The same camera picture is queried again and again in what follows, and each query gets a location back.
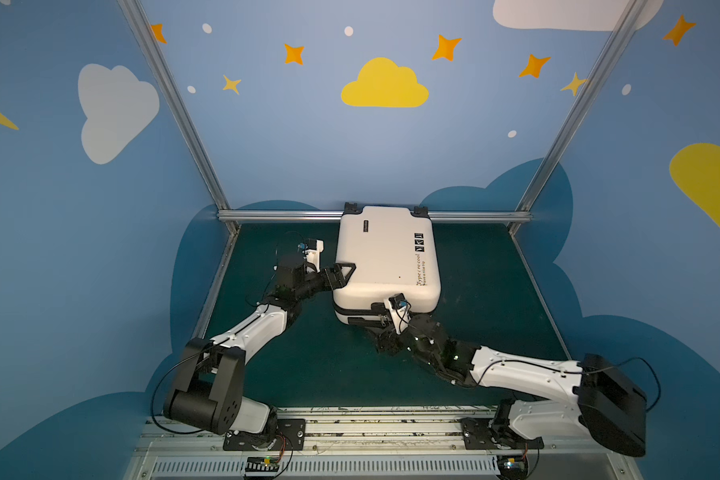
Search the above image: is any right aluminium frame post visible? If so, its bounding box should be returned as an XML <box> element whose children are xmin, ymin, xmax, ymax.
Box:
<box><xmin>516</xmin><ymin>0</ymin><xmax>648</xmax><ymax>217</ymax></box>

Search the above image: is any left small circuit board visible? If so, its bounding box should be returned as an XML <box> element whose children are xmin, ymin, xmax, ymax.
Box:
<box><xmin>243</xmin><ymin>456</ymin><xmax>284</xmax><ymax>476</ymax></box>

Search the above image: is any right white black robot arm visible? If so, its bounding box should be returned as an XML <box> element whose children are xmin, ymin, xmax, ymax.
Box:
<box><xmin>364</xmin><ymin>312</ymin><xmax>648</xmax><ymax>457</ymax></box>

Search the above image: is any aluminium frame post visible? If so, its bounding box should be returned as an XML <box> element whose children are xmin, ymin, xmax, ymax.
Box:
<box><xmin>516</xmin><ymin>0</ymin><xmax>648</xmax><ymax>217</ymax></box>
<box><xmin>118</xmin><ymin>0</ymin><xmax>229</xmax><ymax>210</ymax></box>

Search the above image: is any right small circuit board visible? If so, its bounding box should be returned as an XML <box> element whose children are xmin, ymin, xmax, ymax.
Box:
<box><xmin>496</xmin><ymin>456</ymin><xmax>529</xmax><ymax>480</ymax></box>

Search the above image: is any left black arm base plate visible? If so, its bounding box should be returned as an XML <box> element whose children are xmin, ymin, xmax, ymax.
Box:
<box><xmin>222</xmin><ymin>418</ymin><xmax>306</xmax><ymax>452</ymax></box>

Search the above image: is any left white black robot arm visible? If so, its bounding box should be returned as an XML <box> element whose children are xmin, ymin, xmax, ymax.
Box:
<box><xmin>162</xmin><ymin>251</ymin><xmax>356</xmax><ymax>442</ymax></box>

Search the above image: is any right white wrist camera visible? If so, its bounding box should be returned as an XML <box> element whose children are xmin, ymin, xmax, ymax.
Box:
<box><xmin>384</xmin><ymin>293</ymin><xmax>411</xmax><ymax>333</ymax></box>

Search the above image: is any left aluminium frame post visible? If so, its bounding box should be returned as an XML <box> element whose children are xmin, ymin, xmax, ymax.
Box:
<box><xmin>118</xmin><ymin>0</ymin><xmax>229</xmax><ymax>210</ymax></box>

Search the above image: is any black white suitcase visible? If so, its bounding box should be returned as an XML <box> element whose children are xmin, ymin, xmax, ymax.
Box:
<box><xmin>333</xmin><ymin>202</ymin><xmax>441</xmax><ymax>327</ymax></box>

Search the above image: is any aluminium front rail frame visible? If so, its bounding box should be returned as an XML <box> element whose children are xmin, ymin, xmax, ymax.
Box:
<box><xmin>124</xmin><ymin>406</ymin><xmax>642</xmax><ymax>479</ymax></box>

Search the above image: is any rear aluminium crossbar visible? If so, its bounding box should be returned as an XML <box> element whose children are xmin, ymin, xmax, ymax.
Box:
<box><xmin>217</xmin><ymin>209</ymin><xmax>532</xmax><ymax>224</ymax></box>

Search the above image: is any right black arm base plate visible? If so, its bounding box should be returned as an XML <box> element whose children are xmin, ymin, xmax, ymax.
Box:
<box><xmin>459</xmin><ymin>417</ymin><xmax>544</xmax><ymax>451</ymax></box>

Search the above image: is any small circuit board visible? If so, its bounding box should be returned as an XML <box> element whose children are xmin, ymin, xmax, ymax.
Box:
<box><xmin>496</xmin><ymin>456</ymin><xmax>529</xmax><ymax>480</ymax></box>
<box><xmin>243</xmin><ymin>456</ymin><xmax>284</xmax><ymax>476</ymax></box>

